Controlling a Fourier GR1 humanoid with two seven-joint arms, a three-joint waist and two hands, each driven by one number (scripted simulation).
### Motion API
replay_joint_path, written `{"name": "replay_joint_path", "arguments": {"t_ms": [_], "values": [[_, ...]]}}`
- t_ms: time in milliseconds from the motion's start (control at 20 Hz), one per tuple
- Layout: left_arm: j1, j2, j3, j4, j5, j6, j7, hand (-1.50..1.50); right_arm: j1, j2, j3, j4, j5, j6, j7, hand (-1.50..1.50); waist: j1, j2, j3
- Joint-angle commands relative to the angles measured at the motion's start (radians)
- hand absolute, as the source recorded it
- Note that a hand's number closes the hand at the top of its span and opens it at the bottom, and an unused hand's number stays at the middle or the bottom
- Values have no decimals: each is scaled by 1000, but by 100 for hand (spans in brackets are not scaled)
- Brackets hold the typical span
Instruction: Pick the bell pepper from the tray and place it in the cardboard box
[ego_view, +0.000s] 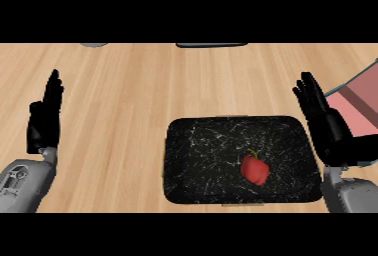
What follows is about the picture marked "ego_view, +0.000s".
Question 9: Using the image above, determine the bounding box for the red bell pepper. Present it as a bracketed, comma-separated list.
[240, 148, 272, 186]

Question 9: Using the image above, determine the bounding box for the pink cardboard box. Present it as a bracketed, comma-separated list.
[324, 58, 378, 168]

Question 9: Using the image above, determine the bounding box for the black marble tray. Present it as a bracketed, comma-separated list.
[163, 115, 324, 205]

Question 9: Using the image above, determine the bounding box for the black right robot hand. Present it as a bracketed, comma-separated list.
[291, 71, 378, 168]

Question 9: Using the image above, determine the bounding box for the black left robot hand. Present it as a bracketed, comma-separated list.
[26, 68, 67, 155]

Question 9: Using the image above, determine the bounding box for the dark grey flat object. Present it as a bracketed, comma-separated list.
[175, 42, 250, 49]

